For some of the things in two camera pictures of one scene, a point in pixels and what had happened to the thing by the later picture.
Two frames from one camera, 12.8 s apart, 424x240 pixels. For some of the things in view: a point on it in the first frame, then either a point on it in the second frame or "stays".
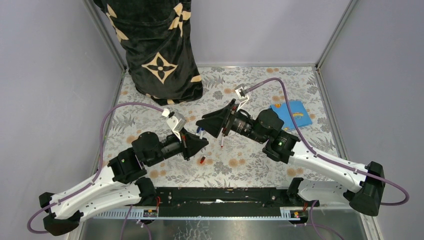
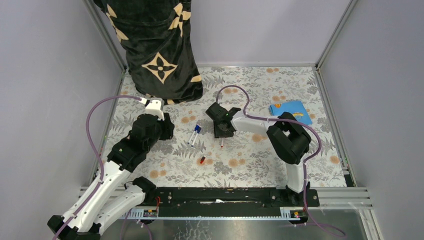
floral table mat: (240, 163) stays
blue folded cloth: (299, 114) stays
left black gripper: (190, 143) → (168, 127)
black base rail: (222, 201) stays
